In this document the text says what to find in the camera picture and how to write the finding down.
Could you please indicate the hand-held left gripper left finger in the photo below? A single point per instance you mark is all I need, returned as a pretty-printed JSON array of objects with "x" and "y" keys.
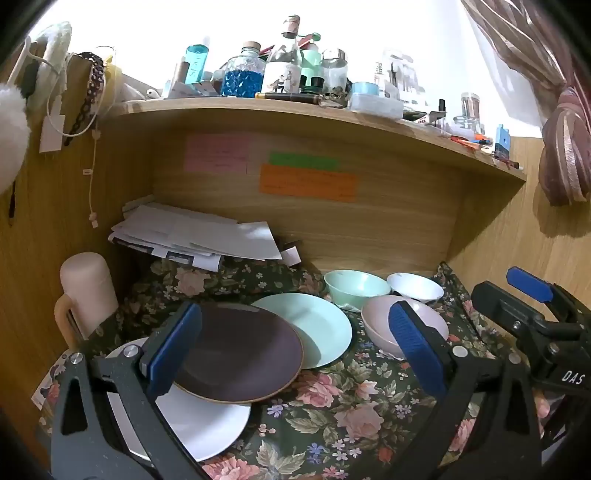
[{"x": 178, "y": 350}]

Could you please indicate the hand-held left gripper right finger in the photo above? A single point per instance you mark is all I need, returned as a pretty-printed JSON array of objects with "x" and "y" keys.
[{"x": 415, "y": 350}]

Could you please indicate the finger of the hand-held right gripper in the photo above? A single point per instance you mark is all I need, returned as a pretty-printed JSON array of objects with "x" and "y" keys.
[
  {"x": 528, "y": 284},
  {"x": 498, "y": 304}
]

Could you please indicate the pink bowl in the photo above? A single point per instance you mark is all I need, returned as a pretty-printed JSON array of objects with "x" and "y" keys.
[{"x": 381, "y": 323}]

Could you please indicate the dark brown plate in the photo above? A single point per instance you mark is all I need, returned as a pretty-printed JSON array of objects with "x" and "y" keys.
[{"x": 240, "y": 355}]

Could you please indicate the white bowl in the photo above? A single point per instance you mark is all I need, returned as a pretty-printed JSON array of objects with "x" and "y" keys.
[{"x": 415, "y": 286}]

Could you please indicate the white plate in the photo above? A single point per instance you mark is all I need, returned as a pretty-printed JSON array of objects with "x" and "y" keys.
[{"x": 207, "y": 424}]

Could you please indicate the mint green bowl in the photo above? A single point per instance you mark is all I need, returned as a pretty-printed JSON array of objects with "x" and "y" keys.
[{"x": 355, "y": 286}]

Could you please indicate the mint green plate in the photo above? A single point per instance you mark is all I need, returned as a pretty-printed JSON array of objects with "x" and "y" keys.
[{"x": 318, "y": 323}]

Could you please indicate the dark green floral cloth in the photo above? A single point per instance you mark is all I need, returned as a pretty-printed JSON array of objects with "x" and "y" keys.
[{"x": 346, "y": 415}]

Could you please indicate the beige insulated mug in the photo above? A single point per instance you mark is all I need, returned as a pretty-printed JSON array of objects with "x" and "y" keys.
[{"x": 87, "y": 290}]

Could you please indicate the stack of white papers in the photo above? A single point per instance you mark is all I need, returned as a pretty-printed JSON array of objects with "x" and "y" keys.
[{"x": 207, "y": 230}]

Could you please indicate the printed sticker card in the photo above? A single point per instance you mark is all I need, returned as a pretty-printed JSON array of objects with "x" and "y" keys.
[{"x": 46, "y": 392}]

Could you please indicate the small blue box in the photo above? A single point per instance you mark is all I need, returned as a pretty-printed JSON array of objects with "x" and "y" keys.
[{"x": 502, "y": 141}]

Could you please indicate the small white paper box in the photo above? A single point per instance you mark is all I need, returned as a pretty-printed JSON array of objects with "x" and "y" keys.
[{"x": 291, "y": 256}]

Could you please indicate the small clear glass jar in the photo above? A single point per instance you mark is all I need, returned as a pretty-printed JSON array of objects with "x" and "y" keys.
[{"x": 471, "y": 110}]

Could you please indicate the orange paper note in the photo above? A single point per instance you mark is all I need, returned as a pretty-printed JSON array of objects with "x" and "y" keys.
[{"x": 309, "y": 182}]

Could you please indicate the pink paper note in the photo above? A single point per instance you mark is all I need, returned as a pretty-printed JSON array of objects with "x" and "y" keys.
[{"x": 217, "y": 154}]

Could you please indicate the green paper note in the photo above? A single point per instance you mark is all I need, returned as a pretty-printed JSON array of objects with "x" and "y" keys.
[{"x": 304, "y": 160}]

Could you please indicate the striped pink curtain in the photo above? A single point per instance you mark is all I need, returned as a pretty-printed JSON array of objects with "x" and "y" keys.
[{"x": 554, "y": 55}]

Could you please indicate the clear plastic box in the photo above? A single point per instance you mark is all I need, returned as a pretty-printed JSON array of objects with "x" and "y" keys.
[{"x": 376, "y": 105}]

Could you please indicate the white paper tag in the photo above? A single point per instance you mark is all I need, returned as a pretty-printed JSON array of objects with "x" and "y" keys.
[{"x": 51, "y": 131}]

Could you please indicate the light blue tape roll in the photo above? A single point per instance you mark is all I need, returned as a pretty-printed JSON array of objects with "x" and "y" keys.
[{"x": 364, "y": 87}]

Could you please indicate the black lace headband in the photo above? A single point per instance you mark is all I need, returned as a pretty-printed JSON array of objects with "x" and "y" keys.
[{"x": 93, "y": 92}]

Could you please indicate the white fluffy ball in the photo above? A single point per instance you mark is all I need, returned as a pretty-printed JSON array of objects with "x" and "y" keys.
[{"x": 11, "y": 134}]

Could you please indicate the black tube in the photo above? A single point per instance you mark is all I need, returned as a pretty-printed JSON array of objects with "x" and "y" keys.
[{"x": 291, "y": 97}]

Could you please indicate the glass bottle with blue beads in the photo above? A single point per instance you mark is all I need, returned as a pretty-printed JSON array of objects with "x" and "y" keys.
[{"x": 244, "y": 74}]

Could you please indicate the teal liquid bottle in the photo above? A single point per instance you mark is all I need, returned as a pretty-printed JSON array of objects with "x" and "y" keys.
[{"x": 196, "y": 64}]

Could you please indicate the clear glass jar with lid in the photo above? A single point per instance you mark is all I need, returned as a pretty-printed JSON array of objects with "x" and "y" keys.
[{"x": 334, "y": 69}]

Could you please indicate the mint green jar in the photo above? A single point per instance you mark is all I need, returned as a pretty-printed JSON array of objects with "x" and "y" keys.
[{"x": 311, "y": 62}]

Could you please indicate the clear glass bottle with cork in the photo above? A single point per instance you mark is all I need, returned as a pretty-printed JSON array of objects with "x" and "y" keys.
[{"x": 286, "y": 60}]

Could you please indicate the white fluffy headband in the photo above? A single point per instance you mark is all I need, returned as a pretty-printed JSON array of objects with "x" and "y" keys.
[{"x": 53, "y": 46}]

